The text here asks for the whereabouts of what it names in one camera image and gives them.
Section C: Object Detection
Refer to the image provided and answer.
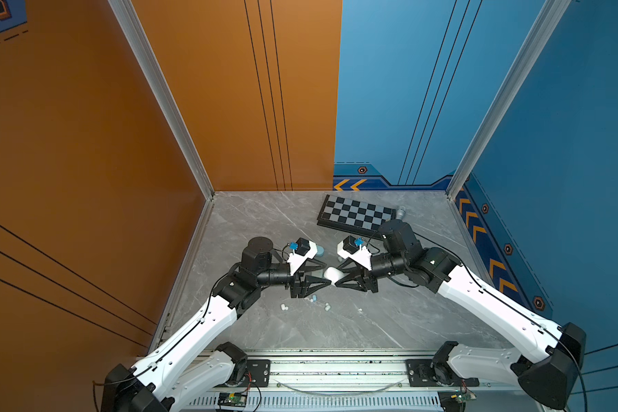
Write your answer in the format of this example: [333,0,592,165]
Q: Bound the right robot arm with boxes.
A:
[325,219,586,410]

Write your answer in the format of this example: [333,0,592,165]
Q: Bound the aluminium front rail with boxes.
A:
[148,349,552,395]

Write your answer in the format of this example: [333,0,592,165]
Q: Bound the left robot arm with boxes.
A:
[93,237,330,411]

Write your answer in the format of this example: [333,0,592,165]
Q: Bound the right aluminium corner post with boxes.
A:
[446,0,571,201]

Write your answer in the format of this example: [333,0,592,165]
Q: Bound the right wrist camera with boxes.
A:
[337,235,373,271]

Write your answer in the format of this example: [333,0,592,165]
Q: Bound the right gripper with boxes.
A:
[334,252,408,294]

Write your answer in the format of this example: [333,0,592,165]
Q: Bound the white earbud case front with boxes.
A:
[323,267,346,283]

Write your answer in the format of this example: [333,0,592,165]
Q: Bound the green circuit board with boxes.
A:
[216,392,248,410]
[451,391,477,403]

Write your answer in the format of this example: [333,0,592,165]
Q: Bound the grey microphone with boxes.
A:
[396,206,406,220]

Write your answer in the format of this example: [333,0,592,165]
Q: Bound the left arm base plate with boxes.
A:
[215,359,271,389]

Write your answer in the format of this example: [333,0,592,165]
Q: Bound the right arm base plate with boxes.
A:
[405,359,480,387]

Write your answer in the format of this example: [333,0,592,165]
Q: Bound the black white chessboard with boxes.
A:
[317,195,397,240]

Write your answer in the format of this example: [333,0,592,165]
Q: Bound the green circuit board right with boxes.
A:
[451,391,477,403]

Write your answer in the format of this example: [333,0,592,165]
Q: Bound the left aluminium corner post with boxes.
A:
[108,0,215,202]

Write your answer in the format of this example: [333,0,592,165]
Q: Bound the green circuit board left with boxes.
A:
[216,392,248,410]

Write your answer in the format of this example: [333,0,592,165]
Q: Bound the aluminium corner post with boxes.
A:
[108,0,215,202]
[446,0,571,201]

